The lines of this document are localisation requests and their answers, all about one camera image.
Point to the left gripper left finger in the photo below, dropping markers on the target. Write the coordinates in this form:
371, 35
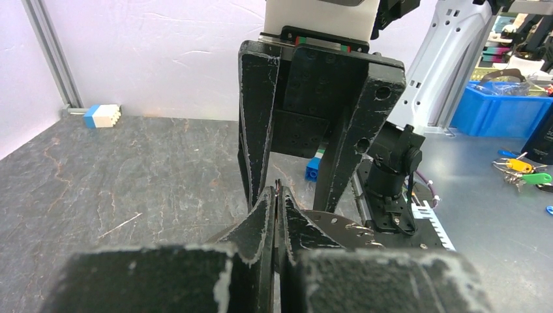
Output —
233, 273

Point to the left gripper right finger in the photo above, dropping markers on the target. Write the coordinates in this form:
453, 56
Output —
318, 274

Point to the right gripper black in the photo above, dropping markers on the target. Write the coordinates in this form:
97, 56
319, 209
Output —
303, 89

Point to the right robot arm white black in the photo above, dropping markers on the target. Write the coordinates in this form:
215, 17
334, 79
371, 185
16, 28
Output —
454, 25

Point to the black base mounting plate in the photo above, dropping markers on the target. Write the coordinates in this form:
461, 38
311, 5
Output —
392, 216

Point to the blue green toy brick stack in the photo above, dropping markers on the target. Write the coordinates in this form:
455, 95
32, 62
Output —
312, 167

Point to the blue plastic bin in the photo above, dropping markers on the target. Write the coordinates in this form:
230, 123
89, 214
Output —
487, 115

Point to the blue white toy brick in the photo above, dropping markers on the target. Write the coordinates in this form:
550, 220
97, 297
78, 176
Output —
102, 116

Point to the yellow key tag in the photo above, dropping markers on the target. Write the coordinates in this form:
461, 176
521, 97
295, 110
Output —
519, 165

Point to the dark bottle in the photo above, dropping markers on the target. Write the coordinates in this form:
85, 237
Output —
538, 147

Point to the green key tag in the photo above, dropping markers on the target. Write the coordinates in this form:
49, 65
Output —
537, 178

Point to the black key tag on bench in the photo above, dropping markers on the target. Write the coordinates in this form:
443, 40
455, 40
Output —
545, 187

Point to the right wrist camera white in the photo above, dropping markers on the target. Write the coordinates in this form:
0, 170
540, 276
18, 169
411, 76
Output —
349, 19

